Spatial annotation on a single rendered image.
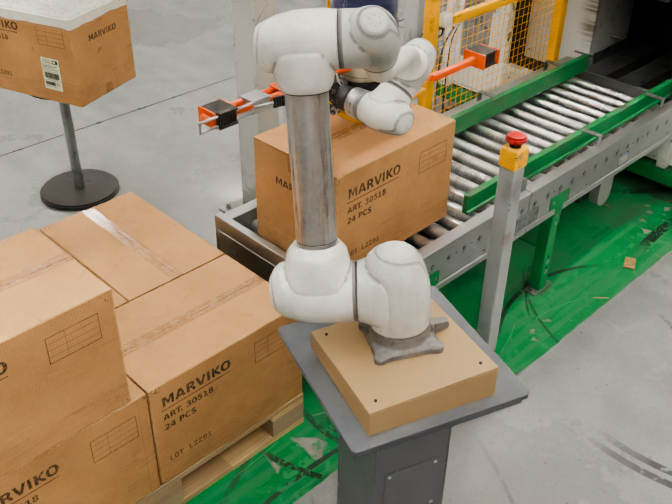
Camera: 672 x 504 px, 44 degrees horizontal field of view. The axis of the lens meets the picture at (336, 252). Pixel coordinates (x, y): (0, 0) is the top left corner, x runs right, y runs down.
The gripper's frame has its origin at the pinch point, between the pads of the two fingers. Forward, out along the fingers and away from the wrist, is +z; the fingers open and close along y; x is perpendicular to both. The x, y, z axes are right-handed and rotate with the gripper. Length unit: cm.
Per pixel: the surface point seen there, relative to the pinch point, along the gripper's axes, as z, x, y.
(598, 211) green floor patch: -20, 187, 120
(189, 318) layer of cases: 1, -51, 66
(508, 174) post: -51, 42, 29
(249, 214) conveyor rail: 31, 0, 62
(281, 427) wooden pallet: -19, -31, 115
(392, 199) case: -19, 23, 44
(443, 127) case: -19, 48, 26
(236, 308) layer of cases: -6, -37, 66
